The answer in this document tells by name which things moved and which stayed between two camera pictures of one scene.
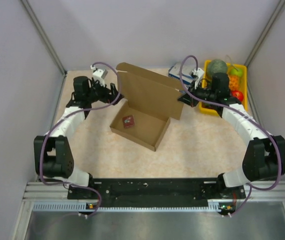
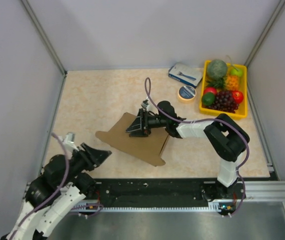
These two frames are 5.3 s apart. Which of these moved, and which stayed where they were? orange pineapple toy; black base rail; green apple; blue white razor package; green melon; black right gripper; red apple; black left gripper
Moved: black right gripper; black left gripper
Stayed: black base rail; green melon; green apple; blue white razor package; red apple; orange pineapple toy
